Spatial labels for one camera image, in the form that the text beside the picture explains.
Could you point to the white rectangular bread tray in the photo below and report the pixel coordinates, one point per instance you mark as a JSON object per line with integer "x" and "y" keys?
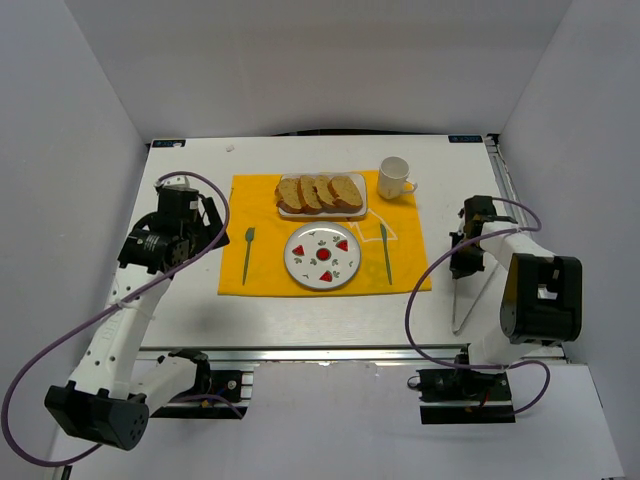
{"x": 358, "y": 179}

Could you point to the teal plastic fork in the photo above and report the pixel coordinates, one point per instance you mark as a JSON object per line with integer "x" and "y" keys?
{"x": 249, "y": 237}

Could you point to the bread slice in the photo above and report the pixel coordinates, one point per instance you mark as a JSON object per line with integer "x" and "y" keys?
{"x": 347, "y": 194}
{"x": 287, "y": 196}
{"x": 309, "y": 199}
{"x": 325, "y": 197}

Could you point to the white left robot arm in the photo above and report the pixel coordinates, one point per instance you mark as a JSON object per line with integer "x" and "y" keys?
{"x": 101, "y": 402}

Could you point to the teal plastic knife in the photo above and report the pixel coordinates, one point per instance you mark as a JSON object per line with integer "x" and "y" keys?
{"x": 384, "y": 237}

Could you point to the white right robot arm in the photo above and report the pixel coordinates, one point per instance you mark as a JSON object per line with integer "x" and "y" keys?
{"x": 542, "y": 301}

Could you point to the left blue table label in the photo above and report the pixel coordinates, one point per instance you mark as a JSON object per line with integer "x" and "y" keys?
{"x": 168, "y": 143}

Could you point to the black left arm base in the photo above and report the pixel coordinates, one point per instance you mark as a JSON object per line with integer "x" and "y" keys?
{"x": 228, "y": 398}

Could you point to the white ceramic mug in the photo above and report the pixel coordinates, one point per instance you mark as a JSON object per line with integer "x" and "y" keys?
{"x": 393, "y": 178}

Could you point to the leftmost bread slice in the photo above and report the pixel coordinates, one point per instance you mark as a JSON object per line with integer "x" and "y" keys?
{"x": 287, "y": 196}

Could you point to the yellow cloth placemat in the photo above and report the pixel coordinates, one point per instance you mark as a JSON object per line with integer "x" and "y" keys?
{"x": 252, "y": 204}

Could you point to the metal tongs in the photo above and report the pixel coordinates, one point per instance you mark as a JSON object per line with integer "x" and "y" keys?
{"x": 467, "y": 293}

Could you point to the right blue table label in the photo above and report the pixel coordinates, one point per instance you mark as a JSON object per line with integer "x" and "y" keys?
{"x": 465, "y": 139}

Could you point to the rightmost bread slice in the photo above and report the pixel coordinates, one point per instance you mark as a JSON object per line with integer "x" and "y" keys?
{"x": 347, "y": 194}

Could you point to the blue table label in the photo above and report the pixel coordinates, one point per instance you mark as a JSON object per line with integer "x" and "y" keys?
{"x": 168, "y": 143}
{"x": 465, "y": 139}

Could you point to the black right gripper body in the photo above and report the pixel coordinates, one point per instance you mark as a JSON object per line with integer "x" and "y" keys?
{"x": 465, "y": 257}

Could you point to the watermelon pattern round plate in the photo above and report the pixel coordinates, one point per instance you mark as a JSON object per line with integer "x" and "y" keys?
{"x": 322, "y": 256}

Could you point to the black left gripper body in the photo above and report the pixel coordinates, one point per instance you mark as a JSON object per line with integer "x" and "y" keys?
{"x": 211, "y": 226}

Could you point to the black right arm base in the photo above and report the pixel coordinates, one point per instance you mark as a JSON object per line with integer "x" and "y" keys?
{"x": 462, "y": 397}

